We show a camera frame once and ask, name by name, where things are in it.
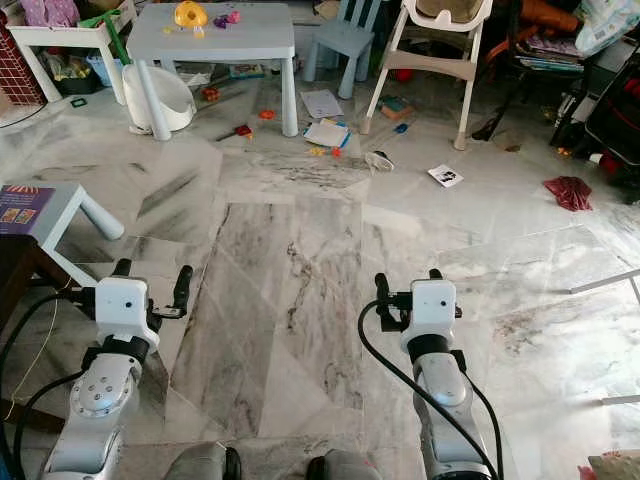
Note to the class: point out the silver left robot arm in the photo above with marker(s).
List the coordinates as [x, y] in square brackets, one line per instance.
[100, 405]

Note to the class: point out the purple picture book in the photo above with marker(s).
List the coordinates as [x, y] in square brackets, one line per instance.
[25, 210]

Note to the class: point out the grey plastic kids table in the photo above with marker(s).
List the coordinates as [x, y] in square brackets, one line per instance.
[210, 38]

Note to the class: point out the white side table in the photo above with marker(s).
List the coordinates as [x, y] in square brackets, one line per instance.
[60, 36]

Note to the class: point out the grey robot leg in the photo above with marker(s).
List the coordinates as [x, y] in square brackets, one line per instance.
[345, 466]
[200, 463]

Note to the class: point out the small white low table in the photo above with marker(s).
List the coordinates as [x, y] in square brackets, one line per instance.
[65, 210]

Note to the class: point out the white plastic bag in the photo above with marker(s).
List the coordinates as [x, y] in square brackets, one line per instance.
[605, 25]

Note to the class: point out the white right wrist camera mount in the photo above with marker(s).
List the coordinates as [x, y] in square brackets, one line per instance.
[433, 308]

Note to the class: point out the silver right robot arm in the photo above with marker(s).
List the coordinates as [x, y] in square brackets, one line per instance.
[445, 395]

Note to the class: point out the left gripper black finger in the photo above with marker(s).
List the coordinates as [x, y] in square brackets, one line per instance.
[122, 268]
[183, 285]

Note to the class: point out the pale blue kids chair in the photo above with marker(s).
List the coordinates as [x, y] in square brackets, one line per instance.
[345, 42]

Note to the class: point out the small blue toy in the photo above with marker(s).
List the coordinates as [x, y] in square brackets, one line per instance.
[400, 127]

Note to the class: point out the white card with black print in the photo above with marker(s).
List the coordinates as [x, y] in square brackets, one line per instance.
[445, 176]

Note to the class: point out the red crumpled cloth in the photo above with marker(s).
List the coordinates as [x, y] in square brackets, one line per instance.
[568, 193]

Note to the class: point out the white plastic potty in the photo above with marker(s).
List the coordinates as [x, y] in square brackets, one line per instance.
[172, 100]

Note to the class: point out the dark wooden table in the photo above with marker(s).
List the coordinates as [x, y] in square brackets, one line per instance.
[15, 275]

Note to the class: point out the grey right robot leg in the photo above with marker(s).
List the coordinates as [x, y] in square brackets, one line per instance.
[345, 466]

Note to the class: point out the yellow plastic toy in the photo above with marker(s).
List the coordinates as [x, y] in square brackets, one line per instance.
[190, 14]

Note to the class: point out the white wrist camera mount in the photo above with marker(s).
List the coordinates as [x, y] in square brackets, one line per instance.
[433, 308]
[125, 305]

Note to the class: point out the black stroller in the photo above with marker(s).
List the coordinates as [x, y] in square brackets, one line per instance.
[610, 110]

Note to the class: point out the grey left robot leg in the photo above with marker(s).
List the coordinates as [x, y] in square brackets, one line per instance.
[200, 463]

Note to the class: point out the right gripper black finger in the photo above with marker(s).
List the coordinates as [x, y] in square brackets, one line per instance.
[383, 293]
[436, 274]

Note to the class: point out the pink patterned cloth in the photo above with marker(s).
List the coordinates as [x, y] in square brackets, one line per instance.
[50, 12]

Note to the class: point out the white paper sheet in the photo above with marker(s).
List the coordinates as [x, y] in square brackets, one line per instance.
[322, 104]

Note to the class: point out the small orange toy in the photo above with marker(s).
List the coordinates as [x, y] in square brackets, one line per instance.
[266, 113]

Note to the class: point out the white booklet with blue edge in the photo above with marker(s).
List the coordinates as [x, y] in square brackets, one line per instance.
[326, 134]

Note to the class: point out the red ball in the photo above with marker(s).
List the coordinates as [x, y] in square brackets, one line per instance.
[402, 75]

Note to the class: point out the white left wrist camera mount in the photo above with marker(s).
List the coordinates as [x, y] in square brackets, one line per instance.
[125, 305]

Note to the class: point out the green plastic stick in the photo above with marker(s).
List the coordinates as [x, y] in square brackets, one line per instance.
[115, 42]

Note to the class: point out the round orange toy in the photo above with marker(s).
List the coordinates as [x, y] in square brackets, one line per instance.
[211, 94]

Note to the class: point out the stack of books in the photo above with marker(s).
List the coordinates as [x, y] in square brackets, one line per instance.
[550, 55]

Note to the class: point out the purple plastic toy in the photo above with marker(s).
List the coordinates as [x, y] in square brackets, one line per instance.
[226, 18]

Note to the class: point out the small red toy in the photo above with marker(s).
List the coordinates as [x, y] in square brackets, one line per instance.
[243, 130]

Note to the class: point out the red grid-patterned box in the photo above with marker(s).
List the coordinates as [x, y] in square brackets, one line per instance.
[15, 70]

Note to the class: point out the white baby high chair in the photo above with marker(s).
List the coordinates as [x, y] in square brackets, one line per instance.
[435, 62]

